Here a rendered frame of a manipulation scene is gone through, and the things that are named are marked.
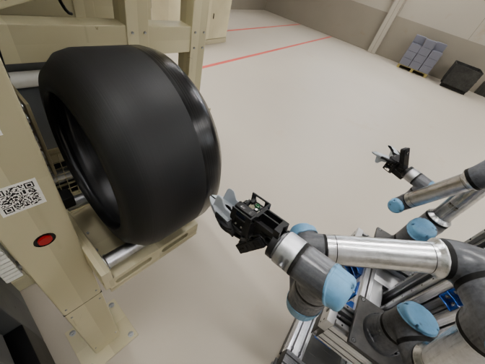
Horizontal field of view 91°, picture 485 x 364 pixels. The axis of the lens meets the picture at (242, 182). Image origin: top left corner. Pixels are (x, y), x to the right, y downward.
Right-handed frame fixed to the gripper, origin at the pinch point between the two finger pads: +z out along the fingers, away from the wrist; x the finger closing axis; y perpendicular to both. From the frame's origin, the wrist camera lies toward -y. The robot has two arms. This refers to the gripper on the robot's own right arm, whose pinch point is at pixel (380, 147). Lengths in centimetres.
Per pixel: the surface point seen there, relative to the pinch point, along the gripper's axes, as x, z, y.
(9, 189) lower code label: -151, -3, -40
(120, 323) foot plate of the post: -160, 5, 84
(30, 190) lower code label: -149, -2, -37
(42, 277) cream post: -160, -4, -7
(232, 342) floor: -106, -34, 93
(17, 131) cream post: -145, -1, -51
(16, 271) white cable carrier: -162, -4, -14
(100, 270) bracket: -145, -10, -8
